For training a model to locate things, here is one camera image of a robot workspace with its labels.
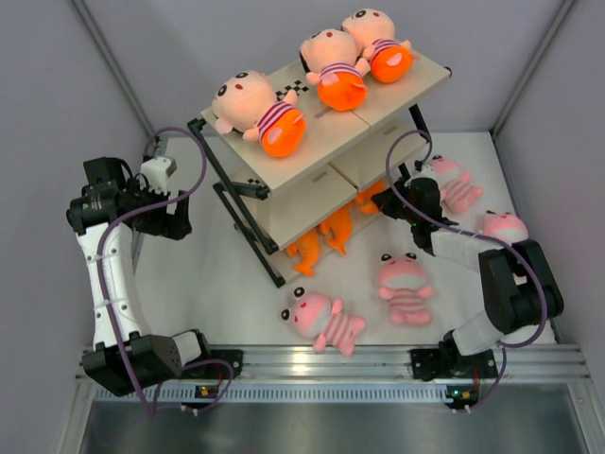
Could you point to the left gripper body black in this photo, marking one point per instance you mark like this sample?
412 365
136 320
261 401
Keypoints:
149 222

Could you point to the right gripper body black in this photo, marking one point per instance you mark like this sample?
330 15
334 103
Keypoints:
405 212

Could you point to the orange shark plush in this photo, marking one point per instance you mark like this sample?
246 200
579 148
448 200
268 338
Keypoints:
308 249
363 199

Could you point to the pink striped frog plush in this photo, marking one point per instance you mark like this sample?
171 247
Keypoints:
504 226
316 317
458 193
403 285

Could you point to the black-haired boy doll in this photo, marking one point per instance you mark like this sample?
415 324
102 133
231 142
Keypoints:
248 104

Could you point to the boy doll orange shorts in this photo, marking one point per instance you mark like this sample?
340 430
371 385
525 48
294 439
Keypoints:
331 64

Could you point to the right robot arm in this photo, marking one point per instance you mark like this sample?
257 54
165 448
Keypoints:
518 286

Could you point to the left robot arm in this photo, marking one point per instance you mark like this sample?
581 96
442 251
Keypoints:
113 205

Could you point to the beige three-tier shelf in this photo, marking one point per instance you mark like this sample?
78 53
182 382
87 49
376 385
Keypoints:
274 201

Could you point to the orange shark plush under shelf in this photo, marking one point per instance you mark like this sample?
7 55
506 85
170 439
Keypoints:
308 249

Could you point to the boy doll on shelf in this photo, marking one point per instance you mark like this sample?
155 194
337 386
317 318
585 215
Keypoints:
374 33

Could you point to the pink striped frog plush back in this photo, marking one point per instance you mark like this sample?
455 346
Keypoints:
458 193

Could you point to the pink striped frog plush front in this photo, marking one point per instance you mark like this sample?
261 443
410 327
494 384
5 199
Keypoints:
316 317

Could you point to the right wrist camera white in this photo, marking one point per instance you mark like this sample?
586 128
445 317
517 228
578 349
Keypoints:
428 172

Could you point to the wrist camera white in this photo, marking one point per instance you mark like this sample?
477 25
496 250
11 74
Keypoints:
428 172
156 172

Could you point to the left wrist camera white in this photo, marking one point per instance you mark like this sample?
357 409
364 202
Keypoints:
156 172

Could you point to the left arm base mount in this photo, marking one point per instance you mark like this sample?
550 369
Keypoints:
214 367

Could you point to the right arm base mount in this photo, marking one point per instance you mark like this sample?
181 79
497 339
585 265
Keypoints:
432 363

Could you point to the slotted cable duct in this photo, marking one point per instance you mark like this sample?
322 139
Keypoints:
303 393

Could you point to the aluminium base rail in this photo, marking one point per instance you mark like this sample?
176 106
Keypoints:
533 364

